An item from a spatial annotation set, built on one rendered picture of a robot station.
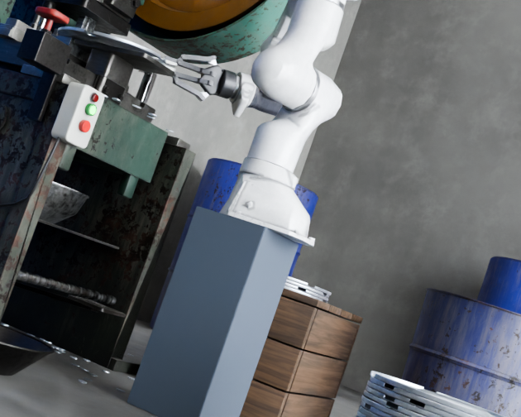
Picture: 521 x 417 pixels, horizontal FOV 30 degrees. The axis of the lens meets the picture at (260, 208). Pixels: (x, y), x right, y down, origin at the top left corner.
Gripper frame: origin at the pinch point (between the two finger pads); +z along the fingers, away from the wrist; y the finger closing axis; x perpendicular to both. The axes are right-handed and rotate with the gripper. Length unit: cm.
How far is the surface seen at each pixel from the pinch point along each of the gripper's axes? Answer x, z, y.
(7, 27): 6.1, 41.2, -4.2
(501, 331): 50, -88, -46
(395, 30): -281, -198, 111
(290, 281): 20, -43, -47
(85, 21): -7.6, 21.4, 5.9
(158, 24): -34.1, -3.2, 16.8
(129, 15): -2.8, 11.4, 10.2
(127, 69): 2.7, 9.1, -4.7
